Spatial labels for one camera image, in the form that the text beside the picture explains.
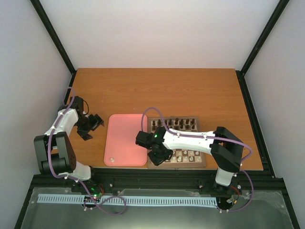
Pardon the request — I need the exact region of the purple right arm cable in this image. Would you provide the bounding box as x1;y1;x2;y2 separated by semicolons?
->
141;107;253;167

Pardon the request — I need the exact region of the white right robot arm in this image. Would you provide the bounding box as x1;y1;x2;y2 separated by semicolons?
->
146;127;246;187

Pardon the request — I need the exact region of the wooden chessboard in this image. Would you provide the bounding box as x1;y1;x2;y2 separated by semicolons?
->
147;116;206;169

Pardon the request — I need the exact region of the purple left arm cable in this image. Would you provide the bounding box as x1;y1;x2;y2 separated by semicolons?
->
48;87;76;179

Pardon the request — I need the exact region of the black aluminium frame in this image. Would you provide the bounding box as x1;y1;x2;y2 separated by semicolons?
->
14;0;301;229

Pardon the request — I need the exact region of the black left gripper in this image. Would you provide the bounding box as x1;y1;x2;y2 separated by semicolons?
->
75;114;105;141

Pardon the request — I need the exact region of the light blue cable duct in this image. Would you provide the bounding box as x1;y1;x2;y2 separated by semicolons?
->
37;194;217;208

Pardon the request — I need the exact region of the pink plastic tray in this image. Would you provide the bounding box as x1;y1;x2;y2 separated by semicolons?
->
104;114;148;167

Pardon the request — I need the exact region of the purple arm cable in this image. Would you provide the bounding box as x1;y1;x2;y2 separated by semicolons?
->
48;87;76;179
141;107;253;167

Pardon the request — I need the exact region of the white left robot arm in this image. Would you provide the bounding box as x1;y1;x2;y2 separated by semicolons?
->
33;96;104;192

